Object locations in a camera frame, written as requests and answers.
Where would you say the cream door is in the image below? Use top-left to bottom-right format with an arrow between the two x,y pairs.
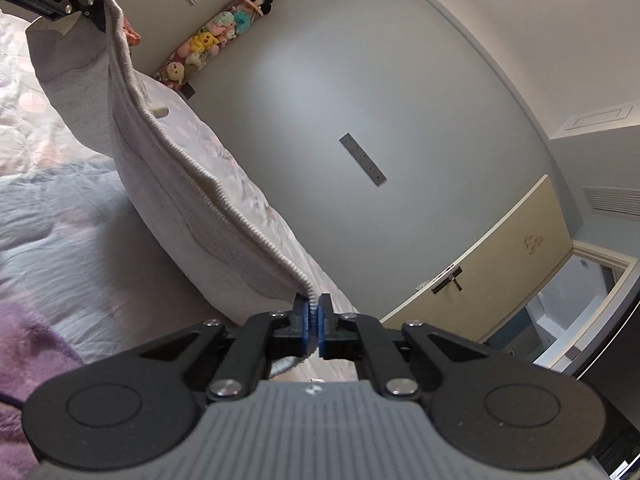
378,174 -> 575,347

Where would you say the hanging row of plush toys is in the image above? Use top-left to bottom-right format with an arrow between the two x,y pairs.
151,0 -> 288,92

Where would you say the dark door handle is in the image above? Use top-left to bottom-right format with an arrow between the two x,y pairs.
430,266 -> 464,295

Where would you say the purple fuzzy pajamas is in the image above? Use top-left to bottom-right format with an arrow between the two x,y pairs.
0,304 -> 86,480

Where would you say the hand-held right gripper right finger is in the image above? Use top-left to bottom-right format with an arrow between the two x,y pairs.
317,293 -> 532,402

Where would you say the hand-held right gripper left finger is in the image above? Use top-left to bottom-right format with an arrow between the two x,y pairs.
95,293 -> 314,402

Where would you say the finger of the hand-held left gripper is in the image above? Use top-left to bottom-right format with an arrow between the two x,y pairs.
61,0 -> 109,34

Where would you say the white printed sweatshirt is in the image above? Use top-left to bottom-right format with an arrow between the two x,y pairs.
25,0 -> 321,378

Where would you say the white ceiling hatch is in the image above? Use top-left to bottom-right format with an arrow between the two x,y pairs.
564,101 -> 637,132

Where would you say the grey wall switch panel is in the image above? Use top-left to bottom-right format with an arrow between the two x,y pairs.
338,132 -> 388,187

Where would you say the orange cloth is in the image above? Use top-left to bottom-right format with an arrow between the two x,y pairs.
121,15 -> 142,50

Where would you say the bed with pink dotted sheet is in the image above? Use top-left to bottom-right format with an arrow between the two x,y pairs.
0,7 -> 361,366

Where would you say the black wardrobe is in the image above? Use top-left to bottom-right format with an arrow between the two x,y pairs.
572,295 -> 640,480

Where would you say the white air vent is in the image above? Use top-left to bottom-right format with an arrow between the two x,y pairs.
581,185 -> 640,217

